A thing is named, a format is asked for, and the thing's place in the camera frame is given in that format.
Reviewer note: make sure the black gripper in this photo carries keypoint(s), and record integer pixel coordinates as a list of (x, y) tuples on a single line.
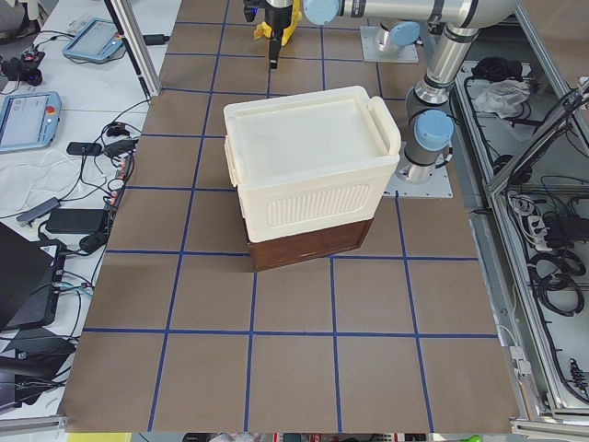
[(275, 14)]

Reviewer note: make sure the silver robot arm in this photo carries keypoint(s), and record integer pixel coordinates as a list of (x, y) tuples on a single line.
[(462, 19), (428, 147)]

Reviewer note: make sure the yellow plush toy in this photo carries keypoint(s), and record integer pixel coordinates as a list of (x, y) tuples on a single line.
[(263, 30)]

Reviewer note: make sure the cream plastic storage box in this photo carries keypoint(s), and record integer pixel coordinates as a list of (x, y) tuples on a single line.
[(310, 161)]

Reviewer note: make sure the blue teach pendant far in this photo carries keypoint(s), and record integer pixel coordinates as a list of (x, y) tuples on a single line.
[(97, 42)]

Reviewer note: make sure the blue teach pendant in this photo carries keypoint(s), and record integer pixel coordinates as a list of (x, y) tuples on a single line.
[(29, 121), (97, 42)]

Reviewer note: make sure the white crumpled cloth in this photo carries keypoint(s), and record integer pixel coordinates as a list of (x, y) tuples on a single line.
[(504, 98)]

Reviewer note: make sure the blue teach pendant near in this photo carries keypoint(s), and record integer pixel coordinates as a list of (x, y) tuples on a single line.
[(29, 121)]

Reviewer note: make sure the black power adapter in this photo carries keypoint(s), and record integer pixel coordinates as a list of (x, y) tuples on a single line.
[(75, 221)]

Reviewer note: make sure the black laptop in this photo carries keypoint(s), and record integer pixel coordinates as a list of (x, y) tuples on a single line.
[(30, 272)]

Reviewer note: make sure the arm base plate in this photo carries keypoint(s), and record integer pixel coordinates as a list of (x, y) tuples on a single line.
[(379, 46), (411, 181)]

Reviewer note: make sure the aluminium frame post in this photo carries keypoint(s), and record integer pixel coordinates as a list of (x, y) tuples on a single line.
[(123, 17)]

